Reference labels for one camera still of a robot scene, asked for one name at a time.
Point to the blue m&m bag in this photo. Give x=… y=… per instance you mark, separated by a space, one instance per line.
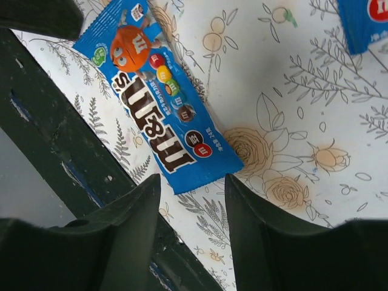
x=130 y=49
x=364 y=22

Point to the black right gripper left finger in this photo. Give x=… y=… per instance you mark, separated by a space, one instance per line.
x=109 y=249

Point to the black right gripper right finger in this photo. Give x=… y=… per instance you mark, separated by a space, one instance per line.
x=274 y=250

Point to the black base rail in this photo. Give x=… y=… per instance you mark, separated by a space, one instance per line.
x=76 y=164

